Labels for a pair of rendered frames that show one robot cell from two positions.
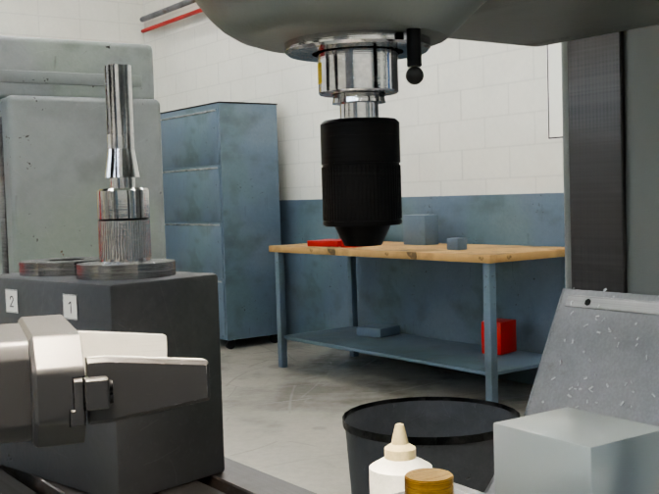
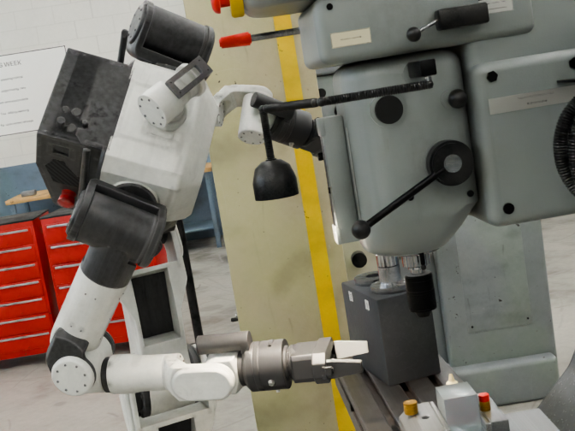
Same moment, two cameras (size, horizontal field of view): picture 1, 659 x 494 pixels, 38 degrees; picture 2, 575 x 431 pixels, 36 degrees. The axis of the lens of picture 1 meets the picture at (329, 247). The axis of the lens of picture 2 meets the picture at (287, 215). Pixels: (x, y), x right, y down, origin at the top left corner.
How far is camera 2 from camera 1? 1.09 m
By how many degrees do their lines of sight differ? 33
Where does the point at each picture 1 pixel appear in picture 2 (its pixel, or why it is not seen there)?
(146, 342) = (360, 344)
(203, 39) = not seen: outside the picture
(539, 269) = not seen: outside the picture
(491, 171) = not seen: outside the picture
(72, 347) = (322, 357)
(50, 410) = (317, 374)
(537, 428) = (442, 391)
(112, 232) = (382, 273)
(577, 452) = (442, 400)
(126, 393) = (337, 370)
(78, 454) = (376, 363)
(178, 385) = (352, 368)
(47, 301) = (360, 300)
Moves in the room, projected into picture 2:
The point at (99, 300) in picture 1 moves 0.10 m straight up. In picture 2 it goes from (374, 305) to (367, 258)
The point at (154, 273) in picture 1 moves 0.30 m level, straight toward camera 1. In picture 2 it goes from (399, 291) to (358, 336)
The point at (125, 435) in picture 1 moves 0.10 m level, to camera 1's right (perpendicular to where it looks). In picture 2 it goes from (389, 359) to (434, 360)
